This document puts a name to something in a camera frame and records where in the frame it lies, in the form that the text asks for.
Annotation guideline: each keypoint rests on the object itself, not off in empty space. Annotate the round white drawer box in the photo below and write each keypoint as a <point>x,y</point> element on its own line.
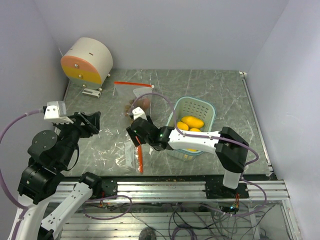
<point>87,63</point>

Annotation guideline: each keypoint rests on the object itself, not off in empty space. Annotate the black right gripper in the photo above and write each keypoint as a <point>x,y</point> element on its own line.
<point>135,138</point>

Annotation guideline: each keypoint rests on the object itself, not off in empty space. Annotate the aluminium extrusion rail frame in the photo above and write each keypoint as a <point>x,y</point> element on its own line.
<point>176,208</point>

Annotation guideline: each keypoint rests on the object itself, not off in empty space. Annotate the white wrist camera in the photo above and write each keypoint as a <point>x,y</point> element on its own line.
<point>138,112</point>
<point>56,112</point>

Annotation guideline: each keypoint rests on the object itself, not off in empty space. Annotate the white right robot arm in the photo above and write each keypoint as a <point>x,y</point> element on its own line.
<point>230,148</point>

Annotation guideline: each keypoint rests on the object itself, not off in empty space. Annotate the clear zip bag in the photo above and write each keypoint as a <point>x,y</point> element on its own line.
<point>109,153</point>
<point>127,91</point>

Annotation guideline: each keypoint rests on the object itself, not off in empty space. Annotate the light blue fruit basket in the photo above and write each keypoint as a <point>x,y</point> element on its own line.
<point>193,114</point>

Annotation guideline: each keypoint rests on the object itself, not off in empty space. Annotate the bunch of brown longans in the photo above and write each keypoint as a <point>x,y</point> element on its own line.
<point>128,108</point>

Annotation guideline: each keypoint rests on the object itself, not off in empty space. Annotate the yellow mango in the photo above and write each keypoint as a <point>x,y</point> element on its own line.
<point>193,122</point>

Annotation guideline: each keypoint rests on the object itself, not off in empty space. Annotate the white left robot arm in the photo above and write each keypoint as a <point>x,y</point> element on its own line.
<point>50,154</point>

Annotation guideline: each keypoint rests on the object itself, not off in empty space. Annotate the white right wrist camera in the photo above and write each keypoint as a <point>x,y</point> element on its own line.
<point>138,112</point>

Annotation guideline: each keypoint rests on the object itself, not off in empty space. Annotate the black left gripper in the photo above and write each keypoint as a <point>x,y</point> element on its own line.
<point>91,124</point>

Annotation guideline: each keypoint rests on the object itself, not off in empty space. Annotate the yellow orange fruit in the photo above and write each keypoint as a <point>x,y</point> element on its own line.
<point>194,130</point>

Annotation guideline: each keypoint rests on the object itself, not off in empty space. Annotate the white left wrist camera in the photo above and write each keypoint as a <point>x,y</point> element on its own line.
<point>56,112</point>

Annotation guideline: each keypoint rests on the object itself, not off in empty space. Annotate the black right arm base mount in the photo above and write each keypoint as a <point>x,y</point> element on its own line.
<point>216,190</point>

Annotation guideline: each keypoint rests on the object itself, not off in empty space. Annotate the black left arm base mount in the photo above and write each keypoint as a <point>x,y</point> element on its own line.
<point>102,187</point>

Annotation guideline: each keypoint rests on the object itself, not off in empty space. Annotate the small white metal latch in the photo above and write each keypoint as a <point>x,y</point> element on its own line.
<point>91,93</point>

